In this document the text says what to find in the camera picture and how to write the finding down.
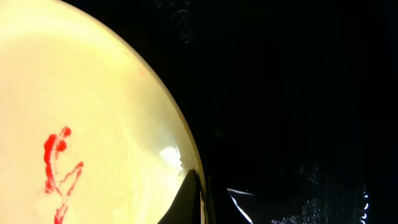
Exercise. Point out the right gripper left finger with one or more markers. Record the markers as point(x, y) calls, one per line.
point(186, 206)

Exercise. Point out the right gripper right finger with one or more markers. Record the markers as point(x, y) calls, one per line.
point(220, 206)

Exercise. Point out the black round serving tray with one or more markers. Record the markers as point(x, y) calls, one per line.
point(292, 104)

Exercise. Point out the yellow plate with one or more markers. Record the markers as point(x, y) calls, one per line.
point(89, 133)

